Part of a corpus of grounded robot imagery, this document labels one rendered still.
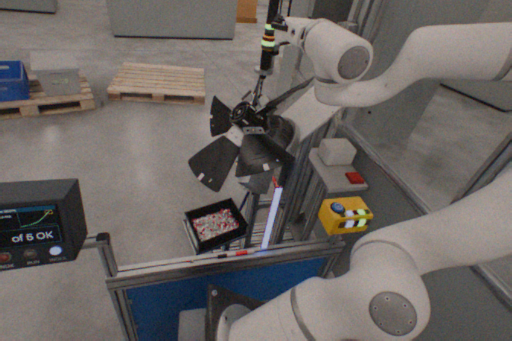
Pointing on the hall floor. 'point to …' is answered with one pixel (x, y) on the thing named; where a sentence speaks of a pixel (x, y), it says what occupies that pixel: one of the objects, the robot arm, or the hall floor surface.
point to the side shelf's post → (314, 214)
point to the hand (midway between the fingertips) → (293, 21)
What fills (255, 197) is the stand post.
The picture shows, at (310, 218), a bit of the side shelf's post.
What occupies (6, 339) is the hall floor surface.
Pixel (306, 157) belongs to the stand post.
